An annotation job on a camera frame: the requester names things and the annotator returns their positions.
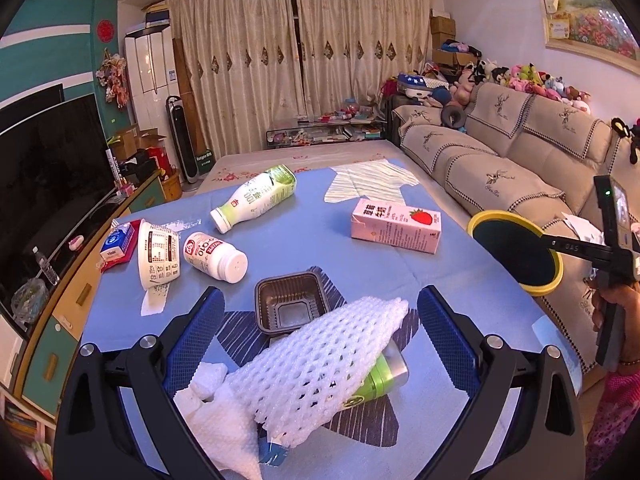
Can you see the clear plastic wrapper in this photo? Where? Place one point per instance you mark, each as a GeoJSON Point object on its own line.
{"type": "Point", "coordinates": [182, 225]}

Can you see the blue star-print cloth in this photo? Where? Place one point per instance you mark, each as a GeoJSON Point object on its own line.
{"type": "Point", "coordinates": [350, 270]}

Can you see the framed flower painting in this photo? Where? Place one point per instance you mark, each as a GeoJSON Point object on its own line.
{"type": "Point", "coordinates": [595, 15]}

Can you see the white foam net sleeve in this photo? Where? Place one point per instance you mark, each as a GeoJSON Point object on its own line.
{"type": "Point", "coordinates": [310, 370]}

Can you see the row of plush toys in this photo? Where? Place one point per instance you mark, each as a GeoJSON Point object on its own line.
{"type": "Point", "coordinates": [525, 80]}

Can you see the red box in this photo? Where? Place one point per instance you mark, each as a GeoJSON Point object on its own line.
{"type": "Point", "coordinates": [159, 160]}

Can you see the crumpled clear plastic bag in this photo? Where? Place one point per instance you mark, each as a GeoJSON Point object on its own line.
{"type": "Point", "coordinates": [29, 300]}

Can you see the open cardboard box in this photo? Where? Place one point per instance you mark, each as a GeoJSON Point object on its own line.
{"type": "Point", "coordinates": [130, 140]}

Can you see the person's right hand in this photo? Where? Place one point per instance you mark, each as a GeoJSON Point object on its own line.
{"type": "Point", "coordinates": [632, 320]}

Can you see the black plastic tray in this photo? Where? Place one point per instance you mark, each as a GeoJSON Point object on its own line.
{"type": "Point", "coordinates": [290, 305]}

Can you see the hanging artificial flower decoration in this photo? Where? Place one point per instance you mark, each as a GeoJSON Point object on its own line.
{"type": "Point", "coordinates": [114, 77]}

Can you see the round red wall decoration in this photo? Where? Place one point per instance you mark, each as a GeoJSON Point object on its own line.
{"type": "Point", "coordinates": [105, 30]}

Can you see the pink strawberry milk carton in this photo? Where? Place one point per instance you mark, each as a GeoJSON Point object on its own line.
{"type": "Point", "coordinates": [395, 227]}

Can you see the white printed paper bowl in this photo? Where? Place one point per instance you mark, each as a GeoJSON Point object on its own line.
{"type": "Point", "coordinates": [157, 255]}

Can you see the clear water bottle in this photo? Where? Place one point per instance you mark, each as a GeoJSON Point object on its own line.
{"type": "Point", "coordinates": [46, 266]}

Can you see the red flat packet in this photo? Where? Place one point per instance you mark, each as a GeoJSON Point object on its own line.
{"type": "Point", "coordinates": [131, 247]}

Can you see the small blue white carton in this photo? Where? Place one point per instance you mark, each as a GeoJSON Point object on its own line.
{"type": "Point", "coordinates": [117, 244]}

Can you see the green white milk bottle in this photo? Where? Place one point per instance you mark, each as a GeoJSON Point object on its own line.
{"type": "Point", "coordinates": [252, 199]}

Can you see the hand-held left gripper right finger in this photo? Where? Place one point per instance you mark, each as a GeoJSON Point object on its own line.
{"type": "Point", "coordinates": [445, 330]}

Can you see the white tissue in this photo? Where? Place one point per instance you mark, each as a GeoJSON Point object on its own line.
{"type": "Point", "coordinates": [220, 420]}

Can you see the grey neck pillow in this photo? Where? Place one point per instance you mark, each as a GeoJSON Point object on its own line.
{"type": "Point", "coordinates": [452, 116]}

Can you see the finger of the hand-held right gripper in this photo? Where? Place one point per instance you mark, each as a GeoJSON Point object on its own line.
{"type": "Point", "coordinates": [575, 247]}

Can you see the small white red-label bottle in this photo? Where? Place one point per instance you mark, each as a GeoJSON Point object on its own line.
{"type": "Point", "coordinates": [212, 256]}

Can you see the black tower fan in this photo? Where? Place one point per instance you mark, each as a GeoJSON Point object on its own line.
{"type": "Point", "coordinates": [181, 140]}

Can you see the person's pink patterned clothing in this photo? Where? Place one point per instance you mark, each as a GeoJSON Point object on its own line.
{"type": "Point", "coordinates": [612, 425]}

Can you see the wooden green television cabinet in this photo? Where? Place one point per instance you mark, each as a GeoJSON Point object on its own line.
{"type": "Point", "coordinates": [60, 340]}

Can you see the beige patterned curtains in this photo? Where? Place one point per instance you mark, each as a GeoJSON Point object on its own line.
{"type": "Point", "coordinates": [250, 45]}

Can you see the white refrigerator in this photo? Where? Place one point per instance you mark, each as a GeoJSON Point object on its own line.
{"type": "Point", "coordinates": [147, 80]}

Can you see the cluttered glass table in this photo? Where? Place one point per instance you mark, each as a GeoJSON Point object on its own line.
{"type": "Point", "coordinates": [325, 127]}

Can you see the blue plastic wrapper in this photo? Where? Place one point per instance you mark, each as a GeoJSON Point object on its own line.
{"type": "Point", "coordinates": [274, 452]}

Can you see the yellow-rimmed dark green bin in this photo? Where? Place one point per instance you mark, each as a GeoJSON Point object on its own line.
{"type": "Point", "coordinates": [515, 255]}

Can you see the green drink can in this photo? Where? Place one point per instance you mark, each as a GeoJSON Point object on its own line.
{"type": "Point", "coordinates": [382, 377]}

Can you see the beige deer-print sofa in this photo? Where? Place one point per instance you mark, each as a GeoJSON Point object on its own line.
{"type": "Point", "coordinates": [505, 160]}

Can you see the black flat television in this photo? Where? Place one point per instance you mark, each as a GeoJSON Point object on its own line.
{"type": "Point", "coordinates": [45, 185]}

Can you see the stack of cardboard boxes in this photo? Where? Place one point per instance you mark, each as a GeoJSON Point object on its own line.
{"type": "Point", "coordinates": [442, 35]}

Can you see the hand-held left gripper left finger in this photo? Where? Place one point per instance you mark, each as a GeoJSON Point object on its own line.
{"type": "Point", "coordinates": [200, 330]}

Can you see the white papers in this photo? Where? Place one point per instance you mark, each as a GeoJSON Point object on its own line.
{"type": "Point", "coordinates": [582, 227]}

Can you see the dark green printed bag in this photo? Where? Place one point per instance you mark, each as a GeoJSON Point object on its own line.
{"type": "Point", "coordinates": [203, 164]}

